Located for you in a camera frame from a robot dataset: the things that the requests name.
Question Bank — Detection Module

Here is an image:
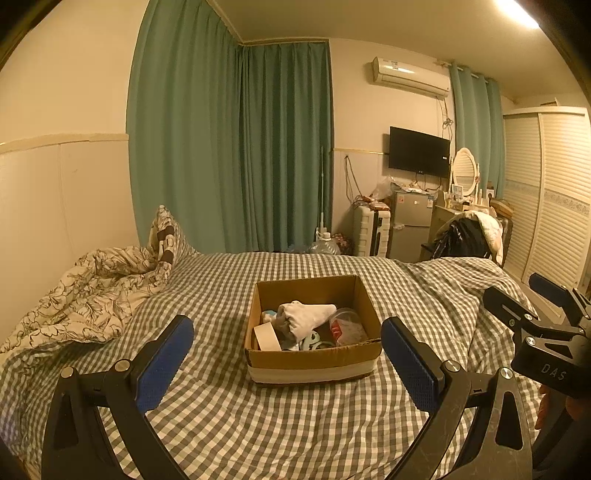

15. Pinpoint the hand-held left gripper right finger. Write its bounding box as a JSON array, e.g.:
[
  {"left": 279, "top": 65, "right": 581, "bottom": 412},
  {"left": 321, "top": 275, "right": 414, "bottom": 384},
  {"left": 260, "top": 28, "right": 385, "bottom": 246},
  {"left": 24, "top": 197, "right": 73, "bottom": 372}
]
[{"left": 380, "top": 316, "right": 540, "bottom": 480}]

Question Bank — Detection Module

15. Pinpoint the floral white duvet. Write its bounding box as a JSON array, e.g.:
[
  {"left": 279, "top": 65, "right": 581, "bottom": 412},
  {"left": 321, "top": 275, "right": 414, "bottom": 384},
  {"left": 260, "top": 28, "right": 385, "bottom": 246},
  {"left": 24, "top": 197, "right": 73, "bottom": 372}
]
[{"left": 0, "top": 244, "right": 185, "bottom": 366}]

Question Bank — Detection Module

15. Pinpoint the white suitcase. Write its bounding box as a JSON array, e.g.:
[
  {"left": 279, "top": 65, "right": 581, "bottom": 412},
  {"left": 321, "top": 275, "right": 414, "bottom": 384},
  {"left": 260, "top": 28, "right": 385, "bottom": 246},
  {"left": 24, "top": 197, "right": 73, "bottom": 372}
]
[{"left": 353, "top": 205, "right": 393, "bottom": 258}]

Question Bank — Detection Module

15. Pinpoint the black garment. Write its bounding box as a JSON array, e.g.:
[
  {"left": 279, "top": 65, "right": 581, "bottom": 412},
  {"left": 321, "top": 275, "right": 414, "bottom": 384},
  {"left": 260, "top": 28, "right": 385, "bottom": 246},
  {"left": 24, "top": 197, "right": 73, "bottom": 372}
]
[{"left": 426, "top": 217, "right": 493, "bottom": 262}]

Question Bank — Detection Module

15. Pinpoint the person's right hand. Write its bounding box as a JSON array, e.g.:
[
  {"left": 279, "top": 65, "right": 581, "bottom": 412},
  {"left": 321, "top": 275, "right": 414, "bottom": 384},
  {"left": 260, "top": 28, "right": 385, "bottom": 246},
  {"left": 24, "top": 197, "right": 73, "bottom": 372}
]
[{"left": 537, "top": 384, "right": 586, "bottom": 429}]

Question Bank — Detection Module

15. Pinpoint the brown patterned pillow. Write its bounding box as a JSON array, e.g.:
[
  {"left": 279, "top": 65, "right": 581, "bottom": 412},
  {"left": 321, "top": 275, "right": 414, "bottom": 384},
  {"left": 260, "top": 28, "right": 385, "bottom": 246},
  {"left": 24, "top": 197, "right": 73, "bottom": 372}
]
[{"left": 147, "top": 205, "right": 200, "bottom": 269}]

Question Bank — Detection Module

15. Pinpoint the cardboard box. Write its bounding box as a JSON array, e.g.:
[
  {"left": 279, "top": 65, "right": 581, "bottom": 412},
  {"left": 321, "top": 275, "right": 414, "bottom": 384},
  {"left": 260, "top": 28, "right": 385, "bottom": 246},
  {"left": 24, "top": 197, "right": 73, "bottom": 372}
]
[{"left": 245, "top": 275, "right": 383, "bottom": 384}]

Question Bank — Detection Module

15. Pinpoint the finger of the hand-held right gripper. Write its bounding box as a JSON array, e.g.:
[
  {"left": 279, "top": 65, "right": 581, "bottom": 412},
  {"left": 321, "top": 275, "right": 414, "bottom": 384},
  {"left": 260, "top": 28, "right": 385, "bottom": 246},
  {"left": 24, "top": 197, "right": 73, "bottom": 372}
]
[
  {"left": 483, "top": 286, "right": 546, "bottom": 341},
  {"left": 528, "top": 272, "right": 591, "bottom": 326}
]

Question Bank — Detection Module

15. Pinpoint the white air conditioner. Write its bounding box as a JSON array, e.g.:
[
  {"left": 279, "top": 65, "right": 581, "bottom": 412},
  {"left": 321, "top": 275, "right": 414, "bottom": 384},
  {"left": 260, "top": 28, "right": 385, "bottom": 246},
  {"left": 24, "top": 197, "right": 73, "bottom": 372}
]
[{"left": 367, "top": 56, "right": 451, "bottom": 99}]

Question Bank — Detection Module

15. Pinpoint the beige dressing table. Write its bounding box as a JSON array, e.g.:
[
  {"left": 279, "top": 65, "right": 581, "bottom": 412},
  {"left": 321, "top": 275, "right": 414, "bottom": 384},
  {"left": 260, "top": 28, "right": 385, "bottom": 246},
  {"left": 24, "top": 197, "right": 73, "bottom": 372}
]
[{"left": 428, "top": 205, "right": 468, "bottom": 246}]

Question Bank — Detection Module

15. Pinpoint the teal blister pack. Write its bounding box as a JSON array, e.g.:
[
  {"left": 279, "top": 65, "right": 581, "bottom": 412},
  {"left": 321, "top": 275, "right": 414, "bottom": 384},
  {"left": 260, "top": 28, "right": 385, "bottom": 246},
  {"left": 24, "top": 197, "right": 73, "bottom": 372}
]
[{"left": 298, "top": 330, "right": 334, "bottom": 352}]

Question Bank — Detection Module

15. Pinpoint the clear jar red blue label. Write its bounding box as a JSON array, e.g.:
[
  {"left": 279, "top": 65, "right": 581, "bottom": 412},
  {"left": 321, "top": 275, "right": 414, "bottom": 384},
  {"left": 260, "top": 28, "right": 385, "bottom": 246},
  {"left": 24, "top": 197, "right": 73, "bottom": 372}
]
[{"left": 329, "top": 308, "right": 369, "bottom": 347}]

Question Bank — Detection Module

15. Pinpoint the white sock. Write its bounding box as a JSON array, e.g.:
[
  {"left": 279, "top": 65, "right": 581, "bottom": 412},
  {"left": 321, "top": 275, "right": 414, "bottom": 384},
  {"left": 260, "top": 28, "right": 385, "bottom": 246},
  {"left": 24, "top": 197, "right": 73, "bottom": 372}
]
[{"left": 277, "top": 301, "right": 337, "bottom": 343}]

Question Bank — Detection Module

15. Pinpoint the white oval mirror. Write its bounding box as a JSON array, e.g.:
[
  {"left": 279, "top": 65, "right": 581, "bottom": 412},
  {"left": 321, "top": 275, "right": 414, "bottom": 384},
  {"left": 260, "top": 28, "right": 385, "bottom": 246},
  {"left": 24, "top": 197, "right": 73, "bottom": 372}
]
[{"left": 450, "top": 147, "right": 479, "bottom": 200}]

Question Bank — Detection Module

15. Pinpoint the silver small fridge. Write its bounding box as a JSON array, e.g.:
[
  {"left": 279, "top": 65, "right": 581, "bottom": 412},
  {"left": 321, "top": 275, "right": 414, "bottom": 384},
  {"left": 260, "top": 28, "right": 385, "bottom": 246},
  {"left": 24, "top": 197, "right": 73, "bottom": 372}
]
[{"left": 389, "top": 190, "right": 435, "bottom": 260}]

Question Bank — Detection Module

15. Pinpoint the white louvred wardrobe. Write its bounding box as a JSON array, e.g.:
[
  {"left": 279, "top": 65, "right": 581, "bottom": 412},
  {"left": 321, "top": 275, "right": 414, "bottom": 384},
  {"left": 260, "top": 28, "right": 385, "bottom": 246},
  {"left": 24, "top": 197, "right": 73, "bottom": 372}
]
[{"left": 501, "top": 106, "right": 591, "bottom": 297}]

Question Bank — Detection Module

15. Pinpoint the black wall television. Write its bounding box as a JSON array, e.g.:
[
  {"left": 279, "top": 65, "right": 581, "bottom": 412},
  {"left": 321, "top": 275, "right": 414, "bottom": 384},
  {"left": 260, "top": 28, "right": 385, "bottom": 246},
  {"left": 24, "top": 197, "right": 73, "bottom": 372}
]
[{"left": 388, "top": 126, "right": 451, "bottom": 178}]

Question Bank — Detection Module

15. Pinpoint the beige tape roll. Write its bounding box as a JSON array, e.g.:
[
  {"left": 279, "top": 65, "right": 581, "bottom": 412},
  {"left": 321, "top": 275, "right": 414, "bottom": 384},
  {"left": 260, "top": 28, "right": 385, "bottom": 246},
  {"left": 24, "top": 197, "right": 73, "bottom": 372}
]
[{"left": 253, "top": 322, "right": 284, "bottom": 352}]

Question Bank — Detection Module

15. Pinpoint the green curtain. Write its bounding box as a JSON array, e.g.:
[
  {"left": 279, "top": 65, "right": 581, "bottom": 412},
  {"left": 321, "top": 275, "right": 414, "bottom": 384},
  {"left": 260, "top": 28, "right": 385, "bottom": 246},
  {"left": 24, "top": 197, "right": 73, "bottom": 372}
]
[
  {"left": 126, "top": 0, "right": 244, "bottom": 254},
  {"left": 237, "top": 41, "right": 334, "bottom": 253},
  {"left": 449, "top": 61, "right": 505, "bottom": 186}
]

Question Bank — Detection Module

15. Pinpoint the clear plastic bag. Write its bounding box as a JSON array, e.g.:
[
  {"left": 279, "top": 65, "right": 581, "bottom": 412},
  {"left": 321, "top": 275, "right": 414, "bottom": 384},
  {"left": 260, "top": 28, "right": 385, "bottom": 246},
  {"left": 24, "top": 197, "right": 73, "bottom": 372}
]
[{"left": 368, "top": 174, "right": 394, "bottom": 200}]

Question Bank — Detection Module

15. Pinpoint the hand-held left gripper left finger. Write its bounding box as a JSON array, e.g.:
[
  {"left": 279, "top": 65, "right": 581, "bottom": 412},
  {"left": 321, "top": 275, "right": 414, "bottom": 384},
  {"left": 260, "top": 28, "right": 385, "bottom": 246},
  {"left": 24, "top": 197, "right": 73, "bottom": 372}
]
[{"left": 41, "top": 315, "right": 195, "bottom": 480}]

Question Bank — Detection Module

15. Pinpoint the white mop pole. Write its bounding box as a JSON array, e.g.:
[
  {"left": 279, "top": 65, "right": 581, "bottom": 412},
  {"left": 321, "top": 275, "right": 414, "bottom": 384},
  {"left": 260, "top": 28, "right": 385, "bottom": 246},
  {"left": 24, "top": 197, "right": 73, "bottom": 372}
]
[{"left": 316, "top": 146, "right": 327, "bottom": 237}]

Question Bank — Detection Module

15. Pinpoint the clear water jug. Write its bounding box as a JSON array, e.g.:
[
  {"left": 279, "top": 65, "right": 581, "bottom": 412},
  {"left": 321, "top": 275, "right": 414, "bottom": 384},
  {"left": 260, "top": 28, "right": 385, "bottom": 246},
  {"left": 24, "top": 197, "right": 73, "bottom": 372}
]
[{"left": 308, "top": 231, "right": 341, "bottom": 256}]

